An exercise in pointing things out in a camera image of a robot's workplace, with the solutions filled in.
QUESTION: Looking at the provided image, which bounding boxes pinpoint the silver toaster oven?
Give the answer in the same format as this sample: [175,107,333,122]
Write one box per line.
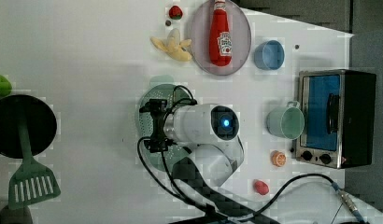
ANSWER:
[295,69,376,169]

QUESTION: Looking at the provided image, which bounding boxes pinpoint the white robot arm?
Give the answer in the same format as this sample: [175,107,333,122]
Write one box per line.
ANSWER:
[139,99,244,187]

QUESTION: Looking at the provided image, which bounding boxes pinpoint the blue cup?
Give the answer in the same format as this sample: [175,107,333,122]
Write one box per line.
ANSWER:
[253,40,285,70]

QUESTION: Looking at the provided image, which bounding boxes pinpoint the red toy strawberry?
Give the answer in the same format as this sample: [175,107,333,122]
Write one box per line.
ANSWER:
[168,6,183,20]

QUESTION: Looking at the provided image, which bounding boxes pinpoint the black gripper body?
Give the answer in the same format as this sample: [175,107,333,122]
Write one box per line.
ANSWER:
[139,99,174,153]

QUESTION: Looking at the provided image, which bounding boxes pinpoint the green slotted spatula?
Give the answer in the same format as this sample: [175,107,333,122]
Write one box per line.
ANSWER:
[8,105,61,210]

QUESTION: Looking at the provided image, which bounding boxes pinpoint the orange toy fruit half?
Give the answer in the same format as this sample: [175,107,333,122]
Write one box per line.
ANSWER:
[271,151,287,167]

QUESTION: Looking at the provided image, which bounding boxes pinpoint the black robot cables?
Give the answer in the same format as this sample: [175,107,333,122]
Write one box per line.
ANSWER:
[136,84,370,224]

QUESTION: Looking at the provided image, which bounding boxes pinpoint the green plastic strainer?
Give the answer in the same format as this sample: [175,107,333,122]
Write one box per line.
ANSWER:
[135,76,190,171]

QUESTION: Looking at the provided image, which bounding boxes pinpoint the grey object at corner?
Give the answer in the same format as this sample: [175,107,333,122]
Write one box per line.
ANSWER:
[0,206,34,224]

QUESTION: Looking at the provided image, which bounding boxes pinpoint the black frying pan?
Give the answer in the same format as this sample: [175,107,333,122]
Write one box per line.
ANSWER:
[0,94,58,159]

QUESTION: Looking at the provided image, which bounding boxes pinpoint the red toy tomato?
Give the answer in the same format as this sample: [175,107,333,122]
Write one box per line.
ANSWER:
[253,180,269,195]

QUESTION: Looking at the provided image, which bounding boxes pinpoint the purple plate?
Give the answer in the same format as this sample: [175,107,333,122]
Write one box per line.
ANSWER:
[188,0,251,76]

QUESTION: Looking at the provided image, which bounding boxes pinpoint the red ketchup bottle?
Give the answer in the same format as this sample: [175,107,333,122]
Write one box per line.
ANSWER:
[208,0,233,66]

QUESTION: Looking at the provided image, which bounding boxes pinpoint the green toy fruit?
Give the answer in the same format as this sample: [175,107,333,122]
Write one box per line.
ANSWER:
[0,75,12,96]

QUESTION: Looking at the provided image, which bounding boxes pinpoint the yellow toy banana peel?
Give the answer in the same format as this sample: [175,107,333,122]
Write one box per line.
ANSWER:
[150,28,192,62]

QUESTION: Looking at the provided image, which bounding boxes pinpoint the green mug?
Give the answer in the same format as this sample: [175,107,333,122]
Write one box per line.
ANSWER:
[266,101,305,140]

